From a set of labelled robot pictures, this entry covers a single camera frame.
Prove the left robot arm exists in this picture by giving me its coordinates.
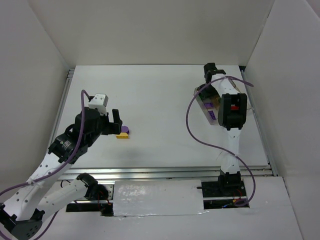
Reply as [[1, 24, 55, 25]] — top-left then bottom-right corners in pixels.
[[0, 107, 123, 240]]

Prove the clear divided container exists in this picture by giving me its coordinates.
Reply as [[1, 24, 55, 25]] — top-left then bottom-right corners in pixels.
[[192, 82, 253, 126]]

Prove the purple lego brick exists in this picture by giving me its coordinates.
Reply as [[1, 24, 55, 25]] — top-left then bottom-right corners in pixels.
[[208, 111, 217, 121], [204, 102, 214, 109]]

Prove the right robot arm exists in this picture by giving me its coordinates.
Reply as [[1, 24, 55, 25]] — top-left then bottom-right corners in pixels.
[[203, 63, 248, 194]]

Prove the white tape sheet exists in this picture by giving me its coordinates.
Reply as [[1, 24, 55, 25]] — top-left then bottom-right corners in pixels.
[[113, 180, 205, 217]]

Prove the aluminium rail frame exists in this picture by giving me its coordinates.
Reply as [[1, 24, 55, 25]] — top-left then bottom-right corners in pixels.
[[53, 66, 278, 181]]

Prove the purple round lego piece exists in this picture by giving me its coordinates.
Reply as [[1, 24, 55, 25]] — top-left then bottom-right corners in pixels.
[[121, 125, 130, 134]]

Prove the yellow curved lego piece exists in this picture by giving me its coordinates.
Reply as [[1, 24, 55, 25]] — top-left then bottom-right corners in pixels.
[[116, 132, 129, 139]]

